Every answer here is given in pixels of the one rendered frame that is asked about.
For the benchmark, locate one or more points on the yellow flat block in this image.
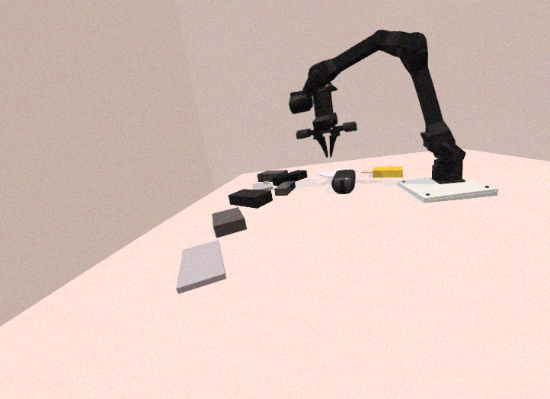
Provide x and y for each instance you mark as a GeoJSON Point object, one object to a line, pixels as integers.
{"type": "Point", "coordinates": [384, 172]}

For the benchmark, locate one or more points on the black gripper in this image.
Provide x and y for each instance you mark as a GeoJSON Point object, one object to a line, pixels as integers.
{"type": "Point", "coordinates": [335, 131]}

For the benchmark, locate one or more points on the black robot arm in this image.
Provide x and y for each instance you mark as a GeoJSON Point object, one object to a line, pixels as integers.
{"type": "Point", "coordinates": [412, 50]}

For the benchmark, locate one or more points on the white sheet of paper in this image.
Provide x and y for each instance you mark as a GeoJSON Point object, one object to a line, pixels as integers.
{"type": "Point", "coordinates": [331, 173]}

